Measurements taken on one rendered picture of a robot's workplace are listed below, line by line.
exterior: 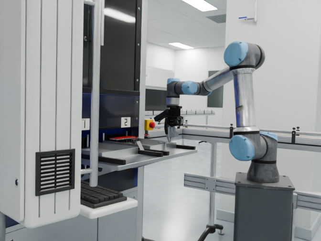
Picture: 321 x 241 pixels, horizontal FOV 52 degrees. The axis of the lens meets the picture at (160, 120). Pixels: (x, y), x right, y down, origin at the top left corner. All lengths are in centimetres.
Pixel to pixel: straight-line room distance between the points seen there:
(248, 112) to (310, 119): 161
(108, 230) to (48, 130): 120
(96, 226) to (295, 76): 208
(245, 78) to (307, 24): 171
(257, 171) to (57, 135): 99
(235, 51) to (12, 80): 95
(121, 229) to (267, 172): 98
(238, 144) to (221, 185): 127
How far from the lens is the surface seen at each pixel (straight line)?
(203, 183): 281
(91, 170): 103
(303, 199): 256
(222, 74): 176
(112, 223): 204
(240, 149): 149
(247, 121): 150
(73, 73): 96
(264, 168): 161
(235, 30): 334
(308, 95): 308
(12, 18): 97
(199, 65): 1082
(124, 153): 160
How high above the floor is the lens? 114
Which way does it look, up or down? 3 degrees down
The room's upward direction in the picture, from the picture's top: 2 degrees clockwise
